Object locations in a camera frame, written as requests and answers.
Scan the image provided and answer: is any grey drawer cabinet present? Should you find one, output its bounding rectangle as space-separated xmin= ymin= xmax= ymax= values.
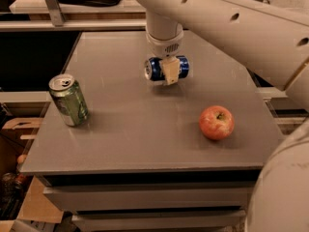
xmin=22 ymin=31 xmax=281 ymax=231

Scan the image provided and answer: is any green soda can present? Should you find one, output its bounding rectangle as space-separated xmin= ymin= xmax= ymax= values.
xmin=49 ymin=73 xmax=89 ymax=127

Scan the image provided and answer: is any blue pepsi can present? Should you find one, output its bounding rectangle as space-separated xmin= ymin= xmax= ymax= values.
xmin=144 ymin=56 xmax=189 ymax=81

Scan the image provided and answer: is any red apple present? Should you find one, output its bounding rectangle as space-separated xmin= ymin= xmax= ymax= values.
xmin=199 ymin=105 xmax=235 ymax=140

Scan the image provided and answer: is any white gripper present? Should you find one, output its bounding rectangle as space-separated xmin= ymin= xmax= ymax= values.
xmin=146 ymin=32 xmax=183 ymax=85

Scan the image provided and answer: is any metal rail frame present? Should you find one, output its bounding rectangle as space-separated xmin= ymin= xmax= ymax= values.
xmin=0 ymin=0 xmax=149 ymax=33

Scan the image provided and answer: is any cardboard box left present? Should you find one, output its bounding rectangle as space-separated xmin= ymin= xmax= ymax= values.
xmin=0 ymin=118 xmax=64 ymax=232

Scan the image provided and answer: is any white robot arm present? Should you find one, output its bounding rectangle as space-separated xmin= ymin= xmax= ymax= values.
xmin=136 ymin=0 xmax=309 ymax=232

